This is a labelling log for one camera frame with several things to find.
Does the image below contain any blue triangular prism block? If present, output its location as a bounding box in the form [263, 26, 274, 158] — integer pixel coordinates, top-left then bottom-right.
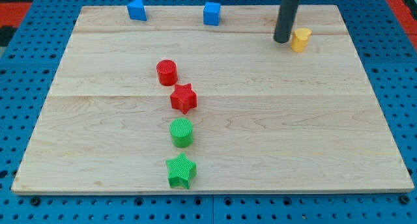
[127, 0, 147, 21]

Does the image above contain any green star block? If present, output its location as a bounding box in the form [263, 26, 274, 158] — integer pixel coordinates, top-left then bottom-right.
[165, 152, 197, 189]

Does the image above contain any red star block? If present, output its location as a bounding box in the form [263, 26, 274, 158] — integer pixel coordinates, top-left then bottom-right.
[170, 83, 197, 115]

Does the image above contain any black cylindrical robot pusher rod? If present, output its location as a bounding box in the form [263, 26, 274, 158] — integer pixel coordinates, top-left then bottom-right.
[273, 0, 300, 44]

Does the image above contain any blue cube block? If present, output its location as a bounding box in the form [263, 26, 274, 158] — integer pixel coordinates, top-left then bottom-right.
[203, 2, 221, 26]

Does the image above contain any green cylinder block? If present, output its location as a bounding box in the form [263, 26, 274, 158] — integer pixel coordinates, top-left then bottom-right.
[169, 118, 194, 148]

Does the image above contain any red cylinder block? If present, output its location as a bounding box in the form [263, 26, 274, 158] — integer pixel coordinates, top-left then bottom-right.
[156, 60, 178, 86]

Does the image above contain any light wooden board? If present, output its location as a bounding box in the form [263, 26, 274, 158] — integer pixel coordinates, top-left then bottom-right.
[11, 5, 414, 195]

